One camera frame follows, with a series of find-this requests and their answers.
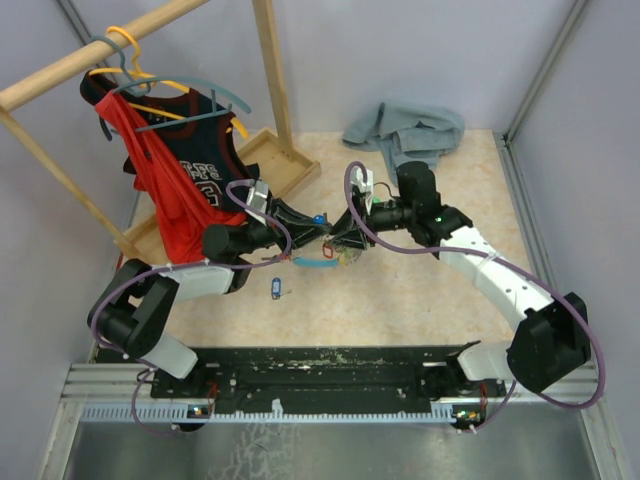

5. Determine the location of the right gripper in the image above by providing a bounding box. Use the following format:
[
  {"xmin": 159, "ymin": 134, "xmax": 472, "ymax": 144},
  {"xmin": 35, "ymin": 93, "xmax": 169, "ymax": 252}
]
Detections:
[{"xmin": 328, "ymin": 193, "xmax": 416, "ymax": 251}]

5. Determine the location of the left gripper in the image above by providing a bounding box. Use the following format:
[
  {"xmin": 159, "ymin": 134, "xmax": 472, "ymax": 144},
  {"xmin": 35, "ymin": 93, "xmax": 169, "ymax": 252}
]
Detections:
[{"xmin": 237, "ymin": 197, "xmax": 332, "ymax": 256}]

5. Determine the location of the key with red tag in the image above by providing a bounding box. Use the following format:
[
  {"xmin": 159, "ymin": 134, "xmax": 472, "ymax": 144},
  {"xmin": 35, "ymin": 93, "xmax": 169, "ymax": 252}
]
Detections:
[{"xmin": 260, "ymin": 253, "xmax": 292, "ymax": 263}]

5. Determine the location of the keyring chain with keys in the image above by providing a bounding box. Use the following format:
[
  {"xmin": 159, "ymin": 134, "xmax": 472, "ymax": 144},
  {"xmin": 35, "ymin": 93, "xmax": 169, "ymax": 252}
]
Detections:
[{"xmin": 291, "ymin": 234, "xmax": 365, "ymax": 271}]

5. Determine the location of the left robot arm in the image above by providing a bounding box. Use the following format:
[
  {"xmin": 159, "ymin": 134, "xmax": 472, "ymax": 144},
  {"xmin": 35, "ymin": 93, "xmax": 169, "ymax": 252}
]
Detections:
[{"xmin": 87, "ymin": 199, "xmax": 332, "ymax": 397}]

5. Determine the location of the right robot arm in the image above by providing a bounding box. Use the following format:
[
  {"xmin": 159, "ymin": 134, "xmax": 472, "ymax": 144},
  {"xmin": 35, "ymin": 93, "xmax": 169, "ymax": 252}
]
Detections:
[{"xmin": 343, "ymin": 161, "xmax": 591, "ymax": 396}]

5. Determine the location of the wooden clothes rack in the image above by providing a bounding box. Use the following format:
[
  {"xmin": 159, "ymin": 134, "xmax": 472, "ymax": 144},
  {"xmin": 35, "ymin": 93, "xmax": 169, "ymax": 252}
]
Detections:
[{"xmin": 1, "ymin": 1, "xmax": 320, "ymax": 265}]

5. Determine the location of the red shirt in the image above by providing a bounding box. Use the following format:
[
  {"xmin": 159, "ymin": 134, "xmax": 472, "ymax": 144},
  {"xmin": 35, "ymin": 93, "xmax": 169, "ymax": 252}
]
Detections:
[{"xmin": 95, "ymin": 92, "xmax": 247, "ymax": 263}]

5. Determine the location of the light blue denim cloth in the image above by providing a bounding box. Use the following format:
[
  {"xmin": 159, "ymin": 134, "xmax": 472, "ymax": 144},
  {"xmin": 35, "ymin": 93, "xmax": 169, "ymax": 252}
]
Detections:
[{"xmin": 342, "ymin": 101, "xmax": 465, "ymax": 179}]

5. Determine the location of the navy basketball jersey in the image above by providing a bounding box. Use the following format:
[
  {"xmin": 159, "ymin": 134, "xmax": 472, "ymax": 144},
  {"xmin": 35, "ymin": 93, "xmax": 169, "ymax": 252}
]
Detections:
[{"xmin": 78, "ymin": 69, "xmax": 266, "ymax": 216}]

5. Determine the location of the yellow clothes hanger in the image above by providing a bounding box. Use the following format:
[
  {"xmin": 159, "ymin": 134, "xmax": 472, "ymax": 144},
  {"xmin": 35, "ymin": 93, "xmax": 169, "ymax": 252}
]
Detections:
[{"xmin": 89, "ymin": 26, "xmax": 252, "ymax": 132}]

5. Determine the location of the teal clothes hanger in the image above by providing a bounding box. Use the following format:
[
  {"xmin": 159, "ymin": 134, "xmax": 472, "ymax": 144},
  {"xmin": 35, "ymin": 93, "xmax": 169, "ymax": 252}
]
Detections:
[{"xmin": 88, "ymin": 33, "xmax": 252, "ymax": 142}]

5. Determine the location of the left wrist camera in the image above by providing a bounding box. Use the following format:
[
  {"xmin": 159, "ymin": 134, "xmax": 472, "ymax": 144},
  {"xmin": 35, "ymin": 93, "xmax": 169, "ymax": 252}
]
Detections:
[{"xmin": 246, "ymin": 180, "xmax": 270, "ymax": 213}]

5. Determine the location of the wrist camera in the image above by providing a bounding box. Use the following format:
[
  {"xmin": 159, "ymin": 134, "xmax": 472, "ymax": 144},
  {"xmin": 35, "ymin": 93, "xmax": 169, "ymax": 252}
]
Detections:
[
  {"xmin": 246, "ymin": 180, "xmax": 270, "ymax": 213},
  {"xmin": 349, "ymin": 167, "xmax": 374, "ymax": 214}
]

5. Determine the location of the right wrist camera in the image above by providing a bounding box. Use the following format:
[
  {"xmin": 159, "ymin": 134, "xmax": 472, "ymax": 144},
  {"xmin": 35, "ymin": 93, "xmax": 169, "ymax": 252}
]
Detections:
[{"xmin": 349, "ymin": 167, "xmax": 374, "ymax": 214}]

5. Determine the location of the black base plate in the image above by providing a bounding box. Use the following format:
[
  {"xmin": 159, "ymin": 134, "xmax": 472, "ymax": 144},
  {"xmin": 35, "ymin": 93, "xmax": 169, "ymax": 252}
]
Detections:
[{"xmin": 146, "ymin": 345, "xmax": 506, "ymax": 418}]

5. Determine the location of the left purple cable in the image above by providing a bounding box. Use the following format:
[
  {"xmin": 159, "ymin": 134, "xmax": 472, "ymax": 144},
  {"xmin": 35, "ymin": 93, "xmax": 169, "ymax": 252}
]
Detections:
[{"xmin": 90, "ymin": 180, "xmax": 294, "ymax": 438}]

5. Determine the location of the white cable duct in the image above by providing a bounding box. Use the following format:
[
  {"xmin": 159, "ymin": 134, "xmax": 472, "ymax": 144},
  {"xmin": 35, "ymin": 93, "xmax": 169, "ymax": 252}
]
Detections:
[{"xmin": 79, "ymin": 402, "xmax": 486, "ymax": 424}]

